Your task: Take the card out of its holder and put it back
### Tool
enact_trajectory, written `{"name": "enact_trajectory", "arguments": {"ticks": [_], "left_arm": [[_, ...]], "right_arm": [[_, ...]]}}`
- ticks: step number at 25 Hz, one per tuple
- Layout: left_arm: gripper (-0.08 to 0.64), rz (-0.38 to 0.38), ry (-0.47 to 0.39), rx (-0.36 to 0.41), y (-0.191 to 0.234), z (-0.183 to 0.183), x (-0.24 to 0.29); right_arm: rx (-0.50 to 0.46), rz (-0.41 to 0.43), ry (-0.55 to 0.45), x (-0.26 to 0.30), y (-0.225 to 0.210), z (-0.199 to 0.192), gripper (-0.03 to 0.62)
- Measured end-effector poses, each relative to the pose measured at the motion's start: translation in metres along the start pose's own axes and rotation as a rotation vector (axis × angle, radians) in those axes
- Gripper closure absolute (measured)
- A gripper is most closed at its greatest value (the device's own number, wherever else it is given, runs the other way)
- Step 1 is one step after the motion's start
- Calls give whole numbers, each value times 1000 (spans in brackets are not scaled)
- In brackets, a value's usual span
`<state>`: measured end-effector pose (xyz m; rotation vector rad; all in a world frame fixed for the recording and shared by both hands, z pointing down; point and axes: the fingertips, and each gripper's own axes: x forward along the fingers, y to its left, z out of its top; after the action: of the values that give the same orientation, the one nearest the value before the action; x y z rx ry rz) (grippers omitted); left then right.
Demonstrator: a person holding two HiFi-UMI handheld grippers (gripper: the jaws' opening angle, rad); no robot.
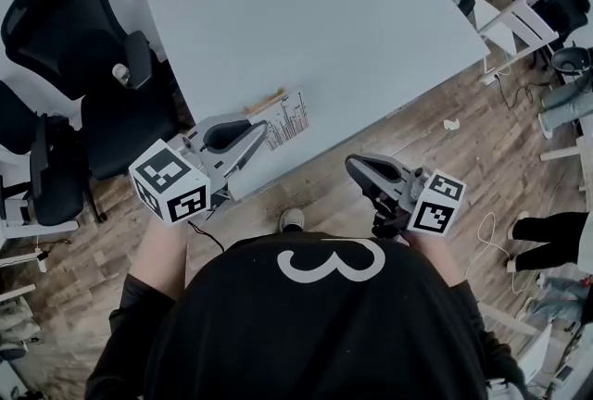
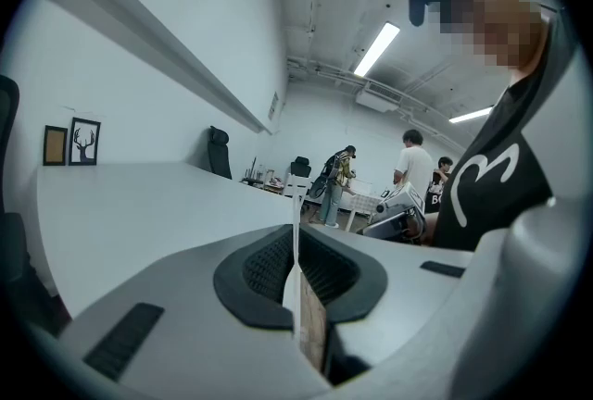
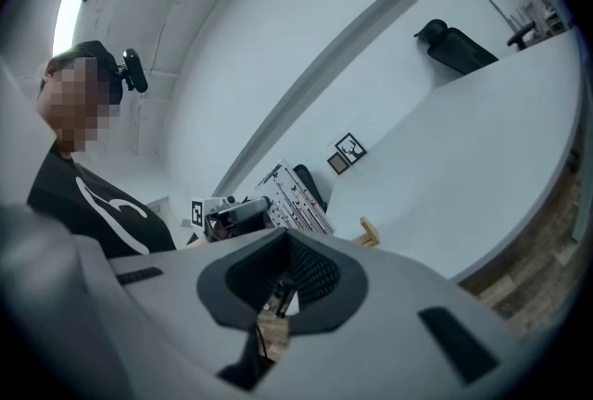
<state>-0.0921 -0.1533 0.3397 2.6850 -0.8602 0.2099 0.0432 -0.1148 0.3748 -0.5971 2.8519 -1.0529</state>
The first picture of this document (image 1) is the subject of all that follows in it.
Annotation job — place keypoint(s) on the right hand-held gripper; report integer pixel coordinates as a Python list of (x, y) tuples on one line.
[(428, 203)]

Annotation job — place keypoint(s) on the black round bin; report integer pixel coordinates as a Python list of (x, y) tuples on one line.
[(569, 60)]

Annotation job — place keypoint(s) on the white side desk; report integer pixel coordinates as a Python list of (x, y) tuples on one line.
[(519, 25)]

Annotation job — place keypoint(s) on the clear bottle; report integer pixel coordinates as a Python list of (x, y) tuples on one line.
[(122, 75)]

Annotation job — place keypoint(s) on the white paper scrap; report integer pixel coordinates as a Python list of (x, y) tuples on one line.
[(451, 124)]

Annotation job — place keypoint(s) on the white card with bar print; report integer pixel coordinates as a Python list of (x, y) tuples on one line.
[(289, 122)]

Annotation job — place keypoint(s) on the black mesh chair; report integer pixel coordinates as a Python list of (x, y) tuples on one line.
[(565, 7)]

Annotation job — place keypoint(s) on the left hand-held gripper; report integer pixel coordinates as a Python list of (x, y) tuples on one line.
[(169, 178)]

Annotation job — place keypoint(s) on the large black office chair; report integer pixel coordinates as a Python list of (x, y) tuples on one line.
[(92, 65)]

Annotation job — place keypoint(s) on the wooden card holder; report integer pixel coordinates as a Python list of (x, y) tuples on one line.
[(264, 102)]

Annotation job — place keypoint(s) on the small black office chair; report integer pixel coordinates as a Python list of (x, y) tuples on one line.
[(51, 176)]

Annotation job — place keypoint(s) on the white power strip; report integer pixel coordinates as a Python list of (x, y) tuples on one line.
[(489, 77)]

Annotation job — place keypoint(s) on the person's black printed shirt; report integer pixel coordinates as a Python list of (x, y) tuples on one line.
[(324, 333)]

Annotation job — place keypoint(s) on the person's right forearm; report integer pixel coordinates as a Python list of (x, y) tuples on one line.
[(437, 257)]

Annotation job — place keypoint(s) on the person's left forearm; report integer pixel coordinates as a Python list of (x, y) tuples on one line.
[(160, 254)]

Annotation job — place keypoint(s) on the person's grey shoe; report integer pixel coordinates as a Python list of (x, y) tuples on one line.
[(292, 219)]

